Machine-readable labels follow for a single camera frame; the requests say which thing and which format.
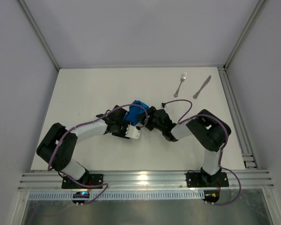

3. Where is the controller board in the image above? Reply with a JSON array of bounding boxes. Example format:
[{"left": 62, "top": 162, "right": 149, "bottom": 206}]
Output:
[
  {"left": 71, "top": 191, "right": 90, "bottom": 206},
  {"left": 203, "top": 190, "right": 220, "bottom": 205}
]

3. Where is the silver table knife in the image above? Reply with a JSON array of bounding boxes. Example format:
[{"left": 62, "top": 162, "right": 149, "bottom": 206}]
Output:
[{"left": 193, "top": 75, "right": 212, "bottom": 99}]

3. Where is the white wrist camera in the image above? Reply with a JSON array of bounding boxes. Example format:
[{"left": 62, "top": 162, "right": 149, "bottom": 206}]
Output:
[
  {"left": 125, "top": 125, "right": 141, "bottom": 139},
  {"left": 161, "top": 102, "right": 168, "bottom": 109}
]

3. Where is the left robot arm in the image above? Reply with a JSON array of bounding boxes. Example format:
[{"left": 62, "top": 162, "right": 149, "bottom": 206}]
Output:
[{"left": 36, "top": 106, "right": 129, "bottom": 188}]

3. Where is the aluminium front rail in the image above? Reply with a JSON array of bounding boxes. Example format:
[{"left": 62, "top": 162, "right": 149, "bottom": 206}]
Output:
[{"left": 18, "top": 170, "right": 274, "bottom": 191}]

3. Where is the slotted cable duct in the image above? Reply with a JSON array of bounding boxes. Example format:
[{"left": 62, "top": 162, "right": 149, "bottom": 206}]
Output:
[{"left": 28, "top": 189, "right": 205, "bottom": 201}]

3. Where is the right side aluminium rail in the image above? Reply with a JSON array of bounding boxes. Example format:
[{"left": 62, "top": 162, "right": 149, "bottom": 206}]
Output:
[{"left": 217, "top": 66, "right": 259, "bottom": 170}]

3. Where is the left controller board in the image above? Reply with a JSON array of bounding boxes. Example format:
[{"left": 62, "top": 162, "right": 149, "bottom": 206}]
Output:
[{"left": 71, "top": 191, "right": 90, "bottom": 206}]

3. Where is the silver fork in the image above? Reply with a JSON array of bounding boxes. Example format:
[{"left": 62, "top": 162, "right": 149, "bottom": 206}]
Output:
[{"left": 174, "top": 73, "right": 187, "bottom": 98}]

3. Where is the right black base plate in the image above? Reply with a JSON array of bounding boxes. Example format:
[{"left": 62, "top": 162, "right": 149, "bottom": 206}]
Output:
[{"left": 185, "top": 170, "right": 229, "bottom": 188}]

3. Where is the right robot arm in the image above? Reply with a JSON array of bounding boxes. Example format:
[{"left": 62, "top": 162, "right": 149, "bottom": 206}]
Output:
[{"left": 145, "top": 106, "right": 232, "bottom": 187}]

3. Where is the right aluminium frame post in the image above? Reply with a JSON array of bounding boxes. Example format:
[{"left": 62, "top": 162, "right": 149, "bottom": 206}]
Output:
[{"left": 223, "top": 0, "right": 268, "bottom": 70}]

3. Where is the aluminium rail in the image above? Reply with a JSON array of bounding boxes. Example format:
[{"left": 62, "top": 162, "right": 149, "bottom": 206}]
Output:
[
  {"left": 217, "top": 66, "right": 259, "bottom": 170},
  {"left": 18, "top": 170, "right": 274, "bottom": 191}
]

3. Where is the left aluminium frame post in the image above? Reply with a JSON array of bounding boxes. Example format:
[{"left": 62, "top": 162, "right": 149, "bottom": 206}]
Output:
[{"left": 16, "top": 0, "right": 61, "bottom": 72}]

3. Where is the right controller board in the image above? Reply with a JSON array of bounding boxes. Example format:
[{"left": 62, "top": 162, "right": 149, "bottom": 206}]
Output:
[{"left": 203, "top": 190, "right": 220, "bottom": 205}]

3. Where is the blue cloth napkin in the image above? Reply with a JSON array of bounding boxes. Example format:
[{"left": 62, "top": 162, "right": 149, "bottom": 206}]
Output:
[{"left": 123, "top": 100, "right": 149, "bottom": 126}]

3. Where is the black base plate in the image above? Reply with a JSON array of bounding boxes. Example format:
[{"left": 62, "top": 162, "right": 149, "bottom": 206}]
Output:
[
  {"left": 185, "top": 170, "right": 229, "bottom": 188},
  {"left": 61, "top": 172, "right": 104, "bottom": 189}
]

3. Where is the aluminium frame post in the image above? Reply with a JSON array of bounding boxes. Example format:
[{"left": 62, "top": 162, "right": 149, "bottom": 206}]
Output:
[
  {"left": 223, "top": 0, "right": 268, "bottom": 70},
  {"left": 16, "top": 0, "right": 61, "bottom": 72}
]

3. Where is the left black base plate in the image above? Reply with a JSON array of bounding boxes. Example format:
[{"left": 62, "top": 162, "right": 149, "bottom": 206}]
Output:
[{"left": 61, "top": 172, "right": 104, "bottom": 189}]

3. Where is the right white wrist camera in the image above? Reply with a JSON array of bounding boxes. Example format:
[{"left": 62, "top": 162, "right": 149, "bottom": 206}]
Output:
[{"left": 161, "top": 102, "right": 168, "bottom": 109}]

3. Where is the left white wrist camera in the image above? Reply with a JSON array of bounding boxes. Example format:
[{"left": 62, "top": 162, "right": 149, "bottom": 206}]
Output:
[{"left": 125, "top": 125, "right": 141, "bottom": 139}]

